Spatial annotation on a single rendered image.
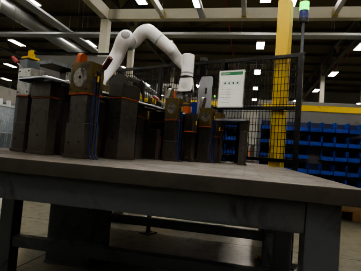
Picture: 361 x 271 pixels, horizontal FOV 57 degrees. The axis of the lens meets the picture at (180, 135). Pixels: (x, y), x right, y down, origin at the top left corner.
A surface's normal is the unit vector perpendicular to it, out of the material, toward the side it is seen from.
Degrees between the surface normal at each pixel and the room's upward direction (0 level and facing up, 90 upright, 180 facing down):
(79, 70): 90
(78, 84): 90
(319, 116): 90
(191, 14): 90
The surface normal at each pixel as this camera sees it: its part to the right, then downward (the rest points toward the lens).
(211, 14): -0.20, -0.07
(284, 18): -0.52, -0.08
